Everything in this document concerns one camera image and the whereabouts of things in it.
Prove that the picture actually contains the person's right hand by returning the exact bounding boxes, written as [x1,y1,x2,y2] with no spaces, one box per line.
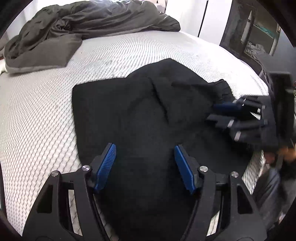
[264,146,296,167]

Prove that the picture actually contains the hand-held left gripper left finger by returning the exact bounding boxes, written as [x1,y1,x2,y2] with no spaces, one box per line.
[22,143,117,241]

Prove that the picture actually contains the honeycomb patterned bed mattress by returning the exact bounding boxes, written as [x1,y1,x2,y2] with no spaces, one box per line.
[0,30,270,237]

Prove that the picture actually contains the white wardrobe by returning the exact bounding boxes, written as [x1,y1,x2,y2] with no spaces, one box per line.
[165,0,233,45]

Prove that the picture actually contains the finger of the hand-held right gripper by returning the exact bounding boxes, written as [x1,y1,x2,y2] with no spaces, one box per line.
[213,96,266,114]
[206,115,269,142]

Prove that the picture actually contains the person's grey trouser leg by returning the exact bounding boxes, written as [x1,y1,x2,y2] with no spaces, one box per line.
[252,167,289,230]

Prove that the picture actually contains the dark shelf cabinet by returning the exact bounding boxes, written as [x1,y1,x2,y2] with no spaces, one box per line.
[220,0,292,70]

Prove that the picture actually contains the black pants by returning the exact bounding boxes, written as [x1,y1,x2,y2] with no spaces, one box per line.
[72,58,255,241]

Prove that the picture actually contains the dark grey blanket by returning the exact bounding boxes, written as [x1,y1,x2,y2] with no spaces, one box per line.
[4,0,181,74]

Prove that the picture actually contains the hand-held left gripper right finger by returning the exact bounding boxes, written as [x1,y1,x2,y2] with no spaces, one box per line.
[174,145,267,241]

